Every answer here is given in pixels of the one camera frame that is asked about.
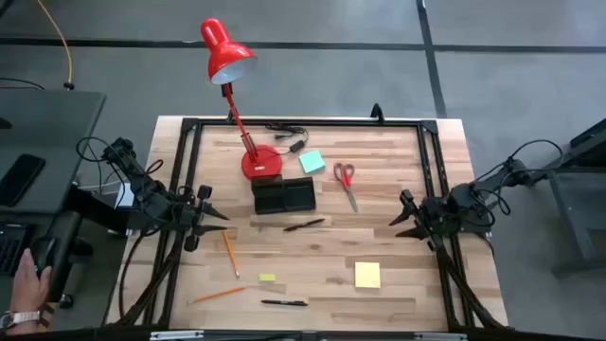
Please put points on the large yellow sticky note pad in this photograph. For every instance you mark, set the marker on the large yellow sticky note pad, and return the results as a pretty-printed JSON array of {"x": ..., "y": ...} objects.
[{"x": 367, "y": 274}]

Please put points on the dark grey desk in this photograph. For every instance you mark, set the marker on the dark grey desk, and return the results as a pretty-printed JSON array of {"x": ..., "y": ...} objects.
[{"x": 47, "y": 123}]

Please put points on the dark metal table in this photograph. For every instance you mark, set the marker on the dark metal table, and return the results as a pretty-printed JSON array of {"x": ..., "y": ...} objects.
[{"x": 592, "y": 139}]

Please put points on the black pen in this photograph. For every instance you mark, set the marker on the black pen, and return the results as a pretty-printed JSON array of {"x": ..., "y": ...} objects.
[
  {"x": 284, "y": 302},
  {"x": 303, "y": 225}
]

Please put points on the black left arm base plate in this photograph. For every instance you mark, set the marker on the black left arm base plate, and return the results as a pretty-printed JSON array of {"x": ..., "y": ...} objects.
[{"x": 142, "y": 223}]

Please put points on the silver wristwatch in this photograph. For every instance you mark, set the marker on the silver wristwatch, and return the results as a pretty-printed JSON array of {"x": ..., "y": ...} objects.
[{"x": 19, "y": 318}]

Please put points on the silver metal bracket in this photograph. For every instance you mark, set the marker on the silver metal bracket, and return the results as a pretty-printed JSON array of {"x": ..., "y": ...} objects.
[
  {"x": 440, "y": 336},
  {"x": 175, "y": 335}
]

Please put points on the small yellow-green sticky pad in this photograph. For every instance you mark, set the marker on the small yellow-green sticky pad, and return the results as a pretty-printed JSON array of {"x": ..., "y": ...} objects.
[{"x": 266, "y": 277}]

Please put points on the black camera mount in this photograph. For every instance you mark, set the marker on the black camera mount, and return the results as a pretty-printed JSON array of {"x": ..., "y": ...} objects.
[{"x": 377, "y": 113}]

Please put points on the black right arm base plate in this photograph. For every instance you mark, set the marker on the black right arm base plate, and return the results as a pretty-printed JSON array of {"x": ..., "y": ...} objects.
[{"x": 480, "y": 228}]

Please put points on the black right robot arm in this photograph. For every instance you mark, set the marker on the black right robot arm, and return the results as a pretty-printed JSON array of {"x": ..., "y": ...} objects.
[{"x": 466, "y": 199}]

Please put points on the black round knob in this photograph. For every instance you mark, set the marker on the black round knob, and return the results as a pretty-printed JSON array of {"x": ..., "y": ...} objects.
[{"x": 66, "y": 300}]

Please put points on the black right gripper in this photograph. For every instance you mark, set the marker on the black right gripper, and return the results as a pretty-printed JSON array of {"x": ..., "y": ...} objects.
[{"x": 428, "y": 212}]

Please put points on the small white box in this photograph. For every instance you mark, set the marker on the small white box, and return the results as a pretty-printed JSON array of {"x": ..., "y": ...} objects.
[{"x": 125, "y": 196}]

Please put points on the teal sticky note pad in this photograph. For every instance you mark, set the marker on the teal sticky note pad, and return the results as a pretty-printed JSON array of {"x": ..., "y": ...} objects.
[{"x": 312, "y": 162}]

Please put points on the black aluminium table frame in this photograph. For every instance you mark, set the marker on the black aluminium table frame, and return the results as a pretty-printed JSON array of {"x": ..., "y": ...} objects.
[{"x": 308, "y": 122}]

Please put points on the black smartphone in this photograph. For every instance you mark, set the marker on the black smartphone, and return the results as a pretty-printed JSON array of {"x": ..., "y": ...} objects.
[{"x": 21, "y": 180}]

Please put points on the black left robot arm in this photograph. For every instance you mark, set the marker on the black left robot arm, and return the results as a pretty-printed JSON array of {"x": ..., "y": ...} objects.
[{"x": 147, "y": 189}]

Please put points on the orange pencil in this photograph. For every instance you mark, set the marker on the orange pencil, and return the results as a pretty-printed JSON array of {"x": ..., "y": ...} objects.
[
  {"x": 215, "y": 295},
  {"x": 230, "y": 253}
]

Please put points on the person's forearm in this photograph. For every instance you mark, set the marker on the person's forearm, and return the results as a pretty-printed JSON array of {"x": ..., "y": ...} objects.
[{"x": 21, "y": 330}]

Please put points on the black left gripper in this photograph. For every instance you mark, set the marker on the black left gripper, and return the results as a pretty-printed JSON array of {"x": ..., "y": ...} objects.
[{"x": 189, "y": 219}]

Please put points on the black keyboard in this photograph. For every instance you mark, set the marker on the black keyboard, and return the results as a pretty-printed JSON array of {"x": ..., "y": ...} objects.
[{"x": 9, "y": 246}]

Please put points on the person's hand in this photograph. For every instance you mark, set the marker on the person's hand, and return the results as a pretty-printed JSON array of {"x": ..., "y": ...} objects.
[{"x": 28, "y": 289}]

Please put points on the red desk lamp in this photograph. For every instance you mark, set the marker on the red desk lamp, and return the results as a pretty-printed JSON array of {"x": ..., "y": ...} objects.
[{"x": 227, "y": 52}]

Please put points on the black mesh desk organizer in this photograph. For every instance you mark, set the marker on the black mesh desk organizer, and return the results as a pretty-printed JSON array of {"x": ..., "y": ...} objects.
[{"x": 284, "y": 199}]

